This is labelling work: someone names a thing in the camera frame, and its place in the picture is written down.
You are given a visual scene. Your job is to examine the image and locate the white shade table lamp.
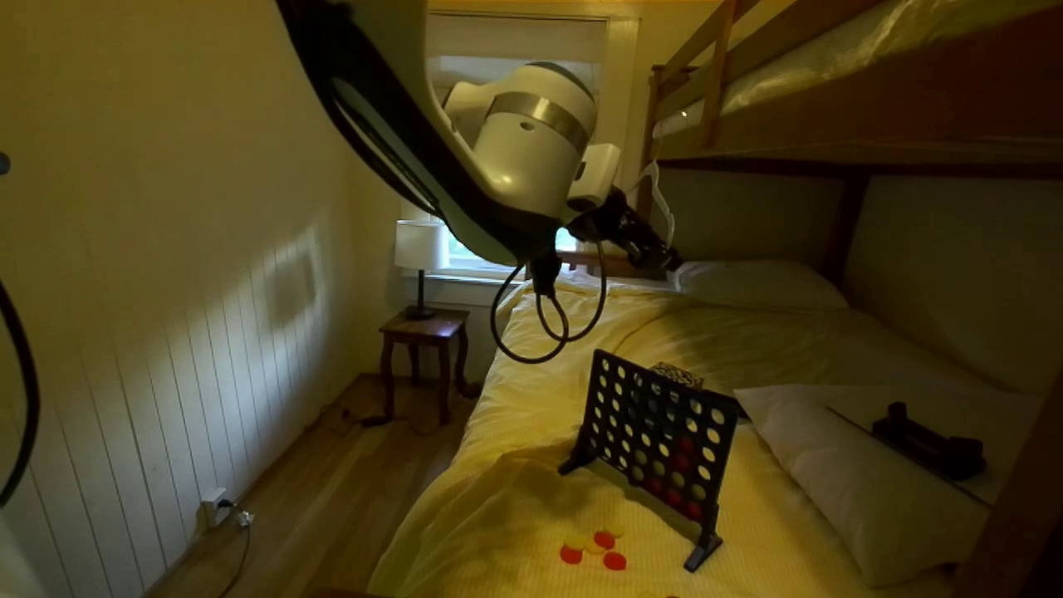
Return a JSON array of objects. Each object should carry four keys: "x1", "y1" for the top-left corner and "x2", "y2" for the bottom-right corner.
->
[{"x1": 395, "y1": 220, "x2": 442, "y2": 320}]

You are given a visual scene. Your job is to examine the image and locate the white pillow near grid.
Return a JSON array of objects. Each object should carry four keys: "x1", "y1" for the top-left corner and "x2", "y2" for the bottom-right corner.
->
[{"x1": 734, "y1": 387, "x2": 1040, "y2": 586}]

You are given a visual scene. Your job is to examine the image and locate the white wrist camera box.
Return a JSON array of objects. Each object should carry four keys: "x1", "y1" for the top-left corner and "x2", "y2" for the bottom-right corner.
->
[{"x1": 571, "y1": 142, "x2": 622, "y2": 204}]

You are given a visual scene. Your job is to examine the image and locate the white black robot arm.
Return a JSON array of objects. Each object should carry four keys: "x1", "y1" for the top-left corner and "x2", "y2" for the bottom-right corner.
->
[{"x1": 276, "y1": 0, "x2": 682, "y2": 268}]

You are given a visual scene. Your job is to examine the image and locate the wall socket with plug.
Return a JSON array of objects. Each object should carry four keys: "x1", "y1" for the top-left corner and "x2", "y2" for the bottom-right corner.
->
[{"x1": 199, "y1": 489, "x2": 257, "y2": 529}]

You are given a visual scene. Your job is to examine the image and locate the wooden bedside table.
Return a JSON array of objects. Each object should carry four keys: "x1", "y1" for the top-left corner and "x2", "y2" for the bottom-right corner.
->
[{"x1": 379, "y1": 308, "x2": 472, "y2": 422}]

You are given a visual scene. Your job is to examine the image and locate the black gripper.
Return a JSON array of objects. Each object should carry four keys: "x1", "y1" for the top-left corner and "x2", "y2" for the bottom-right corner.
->
[{"x1": 568, "y1": 189, "x2": 682, "y2": 273}]

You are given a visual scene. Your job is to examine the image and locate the white pillow at headboard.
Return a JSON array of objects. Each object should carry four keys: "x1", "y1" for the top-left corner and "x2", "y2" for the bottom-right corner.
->
[{"x1": 672, "y1": 258, "x2": 847, "y2": 308}]

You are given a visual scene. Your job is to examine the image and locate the wooden bunk bed frame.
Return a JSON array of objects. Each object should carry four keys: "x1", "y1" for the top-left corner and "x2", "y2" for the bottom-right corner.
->
[{"x1": 642, "y1": 0, "x2": 1063, "y2": 598}]

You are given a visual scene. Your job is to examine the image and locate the black telephone handset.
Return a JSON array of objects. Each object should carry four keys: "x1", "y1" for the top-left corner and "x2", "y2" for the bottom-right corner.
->
[{"x1": 869, "y1": 401, "x2": 985, "y2": 482}]

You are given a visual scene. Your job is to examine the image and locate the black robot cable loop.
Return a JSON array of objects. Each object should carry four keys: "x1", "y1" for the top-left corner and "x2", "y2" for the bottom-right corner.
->
[{"x1": 487, "y1": 235, "x2": 611, "y2": 365}]

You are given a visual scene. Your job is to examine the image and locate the white plastic clothes hanger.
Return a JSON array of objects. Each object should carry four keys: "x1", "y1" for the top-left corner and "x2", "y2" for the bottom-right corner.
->
[{"x1": 638, "y1": 160, "x2": 676, "y2": 250}]

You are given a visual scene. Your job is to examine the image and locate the red game disc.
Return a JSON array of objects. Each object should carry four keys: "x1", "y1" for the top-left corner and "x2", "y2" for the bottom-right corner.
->
[
  {"x1": 601, "y1": 552, "x2": 629, "y2": 573},
  {"x1": 590, "y1": 533, "x2": 619, "y2": 548},
  {"x1": 557, "y1": 544, "x2": 583, "y2": 564}
]

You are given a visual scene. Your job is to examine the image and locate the yellow striped bed duvet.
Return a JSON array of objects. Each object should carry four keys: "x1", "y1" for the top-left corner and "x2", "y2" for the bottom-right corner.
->
[{"x1": 369, "y1": 286, "x2": 1040, "y2": 598}]

